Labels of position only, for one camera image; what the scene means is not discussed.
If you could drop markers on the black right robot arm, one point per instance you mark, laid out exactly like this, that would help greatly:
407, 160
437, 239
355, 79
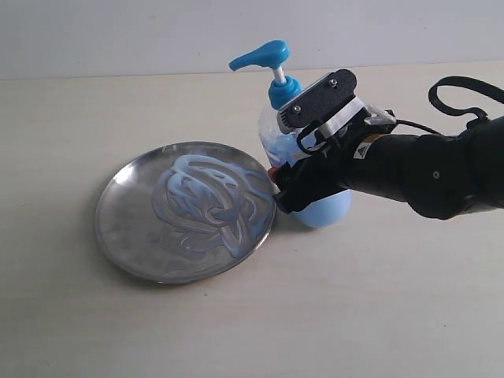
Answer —
438, 176

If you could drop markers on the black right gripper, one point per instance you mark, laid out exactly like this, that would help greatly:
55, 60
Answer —
329, 171

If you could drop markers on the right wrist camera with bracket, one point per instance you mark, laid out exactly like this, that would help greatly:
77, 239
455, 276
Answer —
327, 106

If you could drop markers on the round stainless steel plate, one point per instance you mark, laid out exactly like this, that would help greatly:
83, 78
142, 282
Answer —
185, 212

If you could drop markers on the blue lotion pump bottle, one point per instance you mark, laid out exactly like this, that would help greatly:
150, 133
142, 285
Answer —
282, 148

